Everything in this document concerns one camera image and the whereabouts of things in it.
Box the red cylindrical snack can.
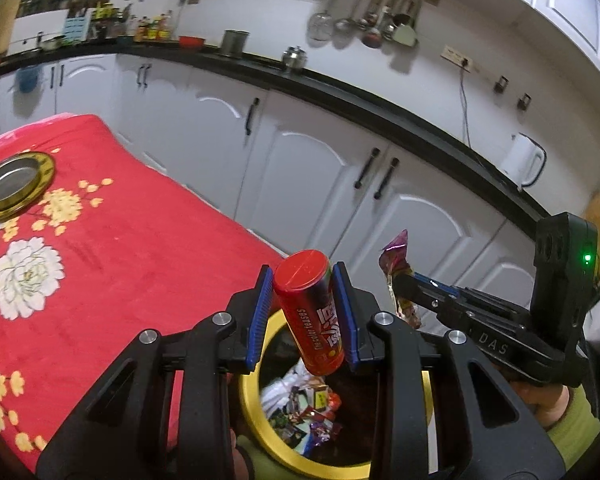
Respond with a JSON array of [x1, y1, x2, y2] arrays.
[[272, 251, 346, 376]]

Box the pile of snack wrappers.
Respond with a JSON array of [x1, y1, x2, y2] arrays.
[[267, 375, 343, 461]]

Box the white electric kettle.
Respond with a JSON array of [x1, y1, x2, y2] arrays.
[[500, 132, 548, 188]]

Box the green spatula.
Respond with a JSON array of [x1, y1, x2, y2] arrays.
[[394, 0, 422, 47]]

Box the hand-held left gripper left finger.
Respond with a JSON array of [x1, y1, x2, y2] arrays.
[[35, 265, 276, 480]]

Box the person's right forearm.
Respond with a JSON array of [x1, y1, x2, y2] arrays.
[[542, 385, 600, 443]]

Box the black power cable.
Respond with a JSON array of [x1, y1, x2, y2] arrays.
[[460, 62, 473, 146]]

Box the metal teapot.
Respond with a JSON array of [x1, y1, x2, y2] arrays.
[[281, 46, 308, 70]]

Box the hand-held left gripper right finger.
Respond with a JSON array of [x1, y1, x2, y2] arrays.
[[331, 261, 566, 480]]

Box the blue dish rack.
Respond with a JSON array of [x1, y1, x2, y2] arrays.
[[65, 10, 93, 41]]

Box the metal ladle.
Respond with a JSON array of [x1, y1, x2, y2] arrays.
[[334, 0, 371, 33], [362, 0, 388, 50]]

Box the metal canister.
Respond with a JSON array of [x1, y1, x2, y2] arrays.
[[220, 30, 251, 57]]

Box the row of condiment bottles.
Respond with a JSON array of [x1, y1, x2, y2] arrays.
[[132, 10, 176, 43]]

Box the yellow trash bin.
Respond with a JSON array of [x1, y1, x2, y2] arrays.
[[237, 310, 436, 478]]

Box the long snack wrapper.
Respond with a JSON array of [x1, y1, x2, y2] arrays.
[[378, 230, 423, 331]]

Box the white printed plastic bag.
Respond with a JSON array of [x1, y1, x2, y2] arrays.
[[260, 367, 306, 416]]

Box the white cabinets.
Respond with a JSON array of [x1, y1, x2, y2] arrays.
[[0, 52, 546, 321], [420, 0, 600, 88]]

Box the person's right hand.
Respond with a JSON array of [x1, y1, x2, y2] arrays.
[[505, 377, 573, 431]]

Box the black kitchen countertop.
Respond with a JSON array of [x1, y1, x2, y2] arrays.
[[0, 42, 556, 233]]

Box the row of glass jars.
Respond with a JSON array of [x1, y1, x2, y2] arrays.
[[25, 0, 111, 13]]

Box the white upper cabinets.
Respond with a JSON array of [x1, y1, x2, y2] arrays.
[[420, 0, 600, 88]]

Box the blue hanging basin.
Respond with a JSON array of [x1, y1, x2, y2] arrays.
[[15, 65, 42, 93]]

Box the red floral blanket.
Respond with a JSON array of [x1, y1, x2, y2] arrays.
[[0, 114, 288, 473]]

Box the wall power strip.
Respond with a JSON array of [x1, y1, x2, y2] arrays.
[[441, 46, 473, 68]]

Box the white lower cabinets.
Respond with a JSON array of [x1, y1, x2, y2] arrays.
[[0, 52, 546, 321]]

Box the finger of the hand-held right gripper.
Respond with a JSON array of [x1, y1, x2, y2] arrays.
[[414, 272, 468, 301], [391, 269, 453, 328]]

